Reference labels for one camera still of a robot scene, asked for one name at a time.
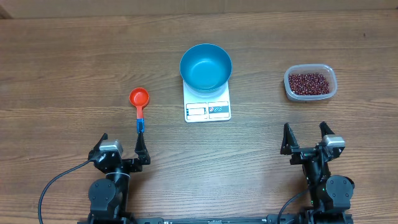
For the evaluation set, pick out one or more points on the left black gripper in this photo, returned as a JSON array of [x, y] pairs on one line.
[[143, 159]]

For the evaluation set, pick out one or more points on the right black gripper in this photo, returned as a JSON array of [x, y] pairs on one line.
[[290, 147]]

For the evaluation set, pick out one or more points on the orange scoop with blue handle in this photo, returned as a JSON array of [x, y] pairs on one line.
[[139, 98]]

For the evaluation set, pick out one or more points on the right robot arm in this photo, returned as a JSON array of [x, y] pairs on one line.
[[330, 194]]

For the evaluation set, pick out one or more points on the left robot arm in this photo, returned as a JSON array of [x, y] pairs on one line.
[[108, 196]]

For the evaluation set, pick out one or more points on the white digital kitchen scale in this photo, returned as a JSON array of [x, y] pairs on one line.
[[206, 107]]

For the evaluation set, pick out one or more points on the blue metal bowl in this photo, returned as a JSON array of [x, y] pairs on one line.
[[206, 67]]

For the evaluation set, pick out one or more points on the clear plastic container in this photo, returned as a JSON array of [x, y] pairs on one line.
[[326, 70]]

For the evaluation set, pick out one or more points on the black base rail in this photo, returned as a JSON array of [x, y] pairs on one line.
[[270, 219]]

